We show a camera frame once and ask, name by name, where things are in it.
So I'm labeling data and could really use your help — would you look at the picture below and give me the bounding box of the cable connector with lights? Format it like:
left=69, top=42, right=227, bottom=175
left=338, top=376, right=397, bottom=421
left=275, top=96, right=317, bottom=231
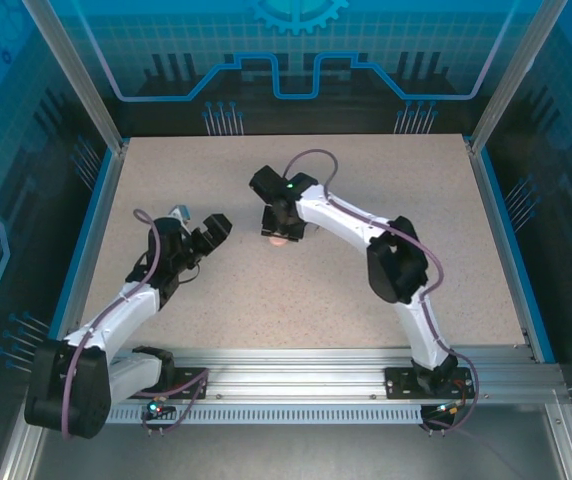
left=423, top=399, right=467, bottom=422
left=140, top=394, right=177, bottom=422

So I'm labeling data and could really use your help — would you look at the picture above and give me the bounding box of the aluminium frame post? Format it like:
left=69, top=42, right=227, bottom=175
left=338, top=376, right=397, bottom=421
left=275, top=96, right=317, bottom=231
left=20, top=0, right=130, bottom=156
left=468, top=0, right=572, bottom=156

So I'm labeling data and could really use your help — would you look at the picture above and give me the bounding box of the blue table side trim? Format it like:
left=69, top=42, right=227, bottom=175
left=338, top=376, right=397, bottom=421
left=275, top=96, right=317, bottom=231
left=475, top=148, right=558, bottom=364
left=48, top=148, right=120, bottom=364

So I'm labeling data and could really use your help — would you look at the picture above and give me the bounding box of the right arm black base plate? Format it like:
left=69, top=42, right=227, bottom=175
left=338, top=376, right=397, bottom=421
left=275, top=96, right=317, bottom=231
left=384, top=366, right=476, bottom=400

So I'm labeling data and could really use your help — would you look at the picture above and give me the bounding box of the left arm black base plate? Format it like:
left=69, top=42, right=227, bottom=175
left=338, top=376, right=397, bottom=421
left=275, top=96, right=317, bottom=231
left=118, top=367, right=211, bottom=401

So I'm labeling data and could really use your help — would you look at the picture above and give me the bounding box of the aluminium mounting rail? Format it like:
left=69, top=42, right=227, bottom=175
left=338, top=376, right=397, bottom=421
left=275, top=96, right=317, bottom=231
left=30, top=347, right=562, bottom=406

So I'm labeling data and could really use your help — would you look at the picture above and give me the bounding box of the slotted grey cable duct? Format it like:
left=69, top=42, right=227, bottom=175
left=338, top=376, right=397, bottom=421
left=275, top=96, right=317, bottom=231
left=45, top=404, right=425, bottom=426

